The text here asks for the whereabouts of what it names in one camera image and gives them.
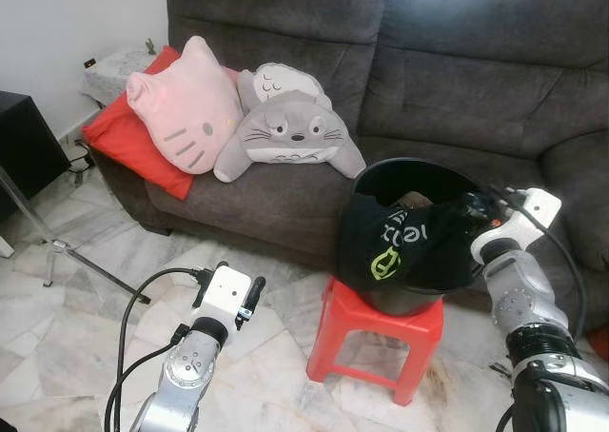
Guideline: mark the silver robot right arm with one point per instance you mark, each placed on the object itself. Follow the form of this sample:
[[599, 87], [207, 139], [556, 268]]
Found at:
[[523, 299]]

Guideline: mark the brown crumpled cloth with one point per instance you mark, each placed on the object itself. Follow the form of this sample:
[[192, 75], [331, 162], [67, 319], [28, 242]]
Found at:
[[416, 202]]

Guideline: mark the black plastic bucket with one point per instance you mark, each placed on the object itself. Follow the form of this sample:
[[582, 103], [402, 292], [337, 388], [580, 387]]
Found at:
[[419, 175]]

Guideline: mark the dark brown fabric sofa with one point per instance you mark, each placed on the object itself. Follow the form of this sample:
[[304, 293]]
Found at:
[[476, 89]]

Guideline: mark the red plastic stool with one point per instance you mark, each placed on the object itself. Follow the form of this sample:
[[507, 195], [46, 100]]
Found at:
[[376, 332]]

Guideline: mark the grey whiskered creature cushion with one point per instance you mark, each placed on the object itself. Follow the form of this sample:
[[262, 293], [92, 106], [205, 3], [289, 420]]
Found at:
[[290, 137]]

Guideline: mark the red square cushion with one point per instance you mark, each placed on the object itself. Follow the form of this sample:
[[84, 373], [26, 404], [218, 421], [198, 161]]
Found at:
[[124, 142]]

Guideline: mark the pink cat face cushion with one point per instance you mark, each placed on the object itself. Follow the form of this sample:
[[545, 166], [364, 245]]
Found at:
[[186, 104]]

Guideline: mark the pale sleeping face cushion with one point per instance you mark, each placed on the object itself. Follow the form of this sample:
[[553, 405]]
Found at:
[[285, 78]]

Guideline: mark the lace covered side table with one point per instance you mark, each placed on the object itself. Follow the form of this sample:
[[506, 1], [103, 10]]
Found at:
[[114, 70]]

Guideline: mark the small green figurine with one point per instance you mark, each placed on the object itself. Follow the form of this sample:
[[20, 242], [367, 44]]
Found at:
[[150, 46]]

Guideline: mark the black television console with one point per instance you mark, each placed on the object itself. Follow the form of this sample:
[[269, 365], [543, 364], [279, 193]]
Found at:
[[24, 147]]

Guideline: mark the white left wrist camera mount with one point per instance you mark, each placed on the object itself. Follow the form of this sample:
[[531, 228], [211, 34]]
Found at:
[[226, 291]]

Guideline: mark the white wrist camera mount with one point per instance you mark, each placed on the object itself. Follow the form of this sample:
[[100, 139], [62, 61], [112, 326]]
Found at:
[[523, 218], [226, 291]]

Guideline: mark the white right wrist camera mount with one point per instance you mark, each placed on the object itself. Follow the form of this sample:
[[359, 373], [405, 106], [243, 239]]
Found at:
[[523, 218]]

